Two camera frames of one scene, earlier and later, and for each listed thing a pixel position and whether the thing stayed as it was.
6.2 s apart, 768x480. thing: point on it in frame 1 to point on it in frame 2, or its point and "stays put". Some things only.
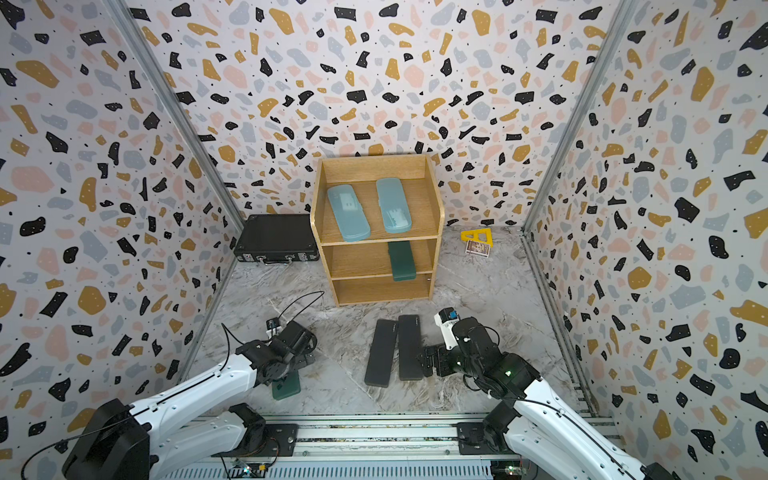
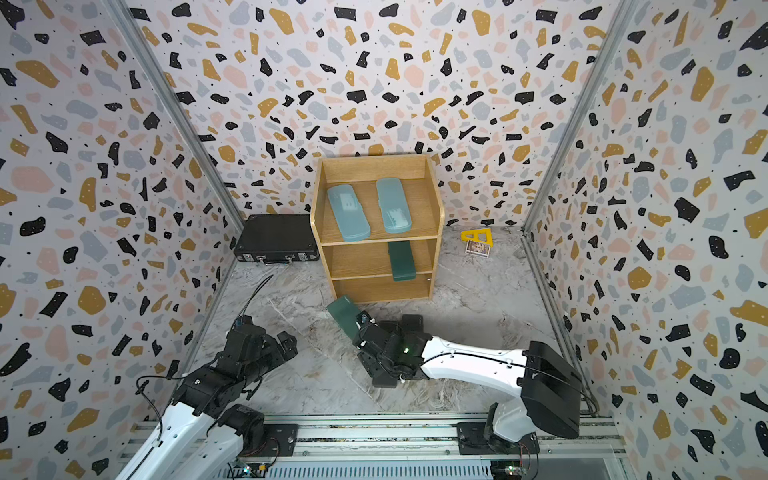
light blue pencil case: x=353 y=224 stays put
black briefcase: x=277 y=239 stays put
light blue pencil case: x=394 y=205 stays put
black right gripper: x=440 y=352 to x=368 y=364
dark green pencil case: x=286 y=386 to x=345 y=312
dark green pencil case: x=402 y=261 stays put
